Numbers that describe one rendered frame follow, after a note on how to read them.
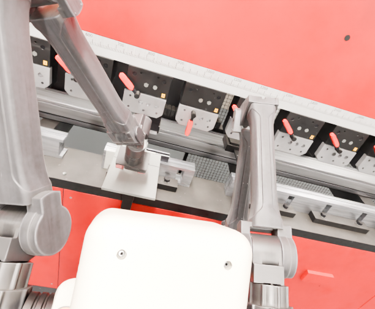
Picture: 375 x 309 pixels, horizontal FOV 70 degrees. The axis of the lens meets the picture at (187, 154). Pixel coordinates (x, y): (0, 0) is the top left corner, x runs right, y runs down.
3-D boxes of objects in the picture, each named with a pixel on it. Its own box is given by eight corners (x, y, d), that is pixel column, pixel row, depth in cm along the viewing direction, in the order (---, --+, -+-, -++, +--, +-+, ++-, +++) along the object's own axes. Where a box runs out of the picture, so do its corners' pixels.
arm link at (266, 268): (253, 292, 46) (284, 295, 46) (254, 231, 50) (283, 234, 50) (241, 285, 55) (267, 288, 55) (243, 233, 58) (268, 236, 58)
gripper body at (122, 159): (120, 148, 89) (121, 137, 83) (150, 155, 91) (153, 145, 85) (114, 165, 86) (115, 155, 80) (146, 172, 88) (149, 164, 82)
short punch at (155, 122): (131, 130, 106) (135, 108, 101) (132, 127, 108) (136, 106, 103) (155, 136, 108) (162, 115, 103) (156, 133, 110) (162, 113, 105)
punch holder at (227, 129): (223, 136, 104) (240, 97, 96) (221, 125, 111) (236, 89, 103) (258, 145, 107) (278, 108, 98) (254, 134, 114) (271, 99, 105)
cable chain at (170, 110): (153, 111, 143) (155, 105, 141) (154, 107, 148) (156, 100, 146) (219, 129, 150) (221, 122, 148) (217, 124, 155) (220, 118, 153)
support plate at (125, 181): (101, 189, 88) (101, 187, 87) (117, 146, 110) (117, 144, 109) (154, 200, 91) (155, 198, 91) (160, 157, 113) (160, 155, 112)
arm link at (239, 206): (236, 107, 73) (276, 111, 73) (233, 107, 79) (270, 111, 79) (216, 252, 81) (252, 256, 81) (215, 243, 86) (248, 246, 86)
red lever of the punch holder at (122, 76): (121, 73, 86) (140, 97, 91) (123, 69, 90) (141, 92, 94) (116, 76, 87) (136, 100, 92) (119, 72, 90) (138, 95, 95)
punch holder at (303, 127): (270, 148, 108) (290, 111, 99) (265, 137, 115) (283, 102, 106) (303, 157, 110) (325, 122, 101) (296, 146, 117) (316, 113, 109)
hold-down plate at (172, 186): (105, 177, 110) (106, 171, 108) (108, 169, 114) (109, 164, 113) (175, 192, 115) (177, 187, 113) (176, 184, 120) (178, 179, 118)
